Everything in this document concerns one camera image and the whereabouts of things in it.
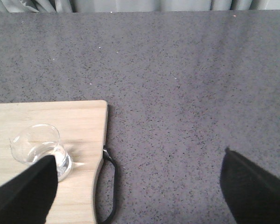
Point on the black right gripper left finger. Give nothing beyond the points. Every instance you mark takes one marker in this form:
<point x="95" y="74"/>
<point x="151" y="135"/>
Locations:
<point x="27" y="198"/>

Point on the wooden cutting board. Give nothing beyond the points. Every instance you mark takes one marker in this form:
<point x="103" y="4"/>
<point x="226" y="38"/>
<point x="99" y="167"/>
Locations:
<point x="82" y="126"/>

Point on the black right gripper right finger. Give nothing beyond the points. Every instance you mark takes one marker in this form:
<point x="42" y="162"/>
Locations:
<point x="251" y="193"/>

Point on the black cutting board loop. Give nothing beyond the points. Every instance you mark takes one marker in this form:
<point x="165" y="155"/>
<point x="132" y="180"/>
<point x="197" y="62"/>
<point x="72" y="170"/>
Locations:
<point x="108" y="157"/>

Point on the small glass beaker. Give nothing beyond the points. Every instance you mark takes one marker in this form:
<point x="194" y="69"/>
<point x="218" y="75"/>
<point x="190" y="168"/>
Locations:
<point x="37" y="141"/>

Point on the grey curtain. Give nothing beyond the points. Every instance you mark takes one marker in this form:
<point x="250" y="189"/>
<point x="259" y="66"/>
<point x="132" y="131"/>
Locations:
<point x="111" y="6"/>

